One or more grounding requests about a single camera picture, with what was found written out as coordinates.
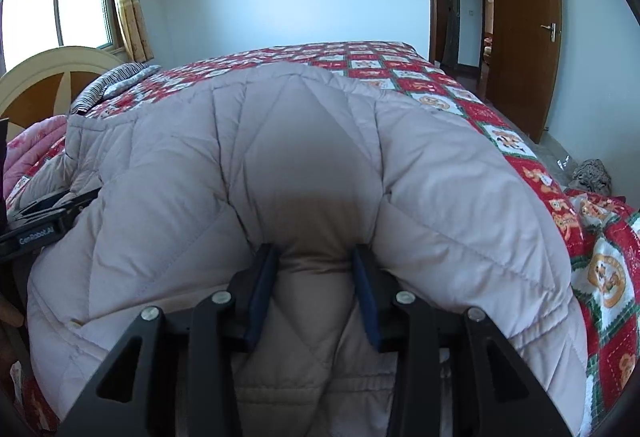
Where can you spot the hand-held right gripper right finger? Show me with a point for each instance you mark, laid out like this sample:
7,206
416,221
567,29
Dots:
371,299

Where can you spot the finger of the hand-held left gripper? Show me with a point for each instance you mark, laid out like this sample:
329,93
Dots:
50,208

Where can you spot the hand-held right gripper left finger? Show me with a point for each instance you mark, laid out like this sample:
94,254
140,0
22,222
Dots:
260,289

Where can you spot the pale pink quilted jacket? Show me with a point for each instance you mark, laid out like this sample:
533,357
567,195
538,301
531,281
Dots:
425,197

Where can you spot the person's left hand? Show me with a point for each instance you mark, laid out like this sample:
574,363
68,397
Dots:
10,312

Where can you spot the pink folded blanket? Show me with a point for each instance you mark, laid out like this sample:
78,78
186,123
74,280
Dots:
35,137

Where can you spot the cream and wood headboard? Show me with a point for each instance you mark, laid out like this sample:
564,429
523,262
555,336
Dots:
30,87

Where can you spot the striped pillow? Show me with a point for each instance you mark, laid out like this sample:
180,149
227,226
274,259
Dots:
115,82

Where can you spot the bed with red patterned cover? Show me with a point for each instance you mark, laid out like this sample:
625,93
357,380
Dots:
600,267

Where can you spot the grey crumpled cloth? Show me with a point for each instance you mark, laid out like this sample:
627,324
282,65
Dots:
592,177

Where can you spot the brown wooden door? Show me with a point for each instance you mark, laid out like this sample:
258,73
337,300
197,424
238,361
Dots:
520,67

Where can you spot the dark hallway door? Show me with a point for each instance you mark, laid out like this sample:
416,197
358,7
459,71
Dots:
446,7

